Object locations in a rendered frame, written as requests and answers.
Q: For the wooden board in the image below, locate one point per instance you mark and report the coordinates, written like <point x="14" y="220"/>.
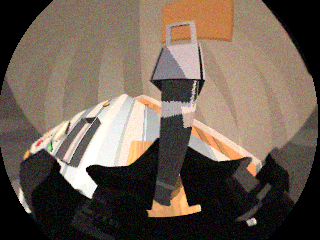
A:
<point x="178" y="200"/>

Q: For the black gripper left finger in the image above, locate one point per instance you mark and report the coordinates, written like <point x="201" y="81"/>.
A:
<point x="138" y="177"/>

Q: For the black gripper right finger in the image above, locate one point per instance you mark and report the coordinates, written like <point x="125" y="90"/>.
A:
<point x="200" y="174"/>

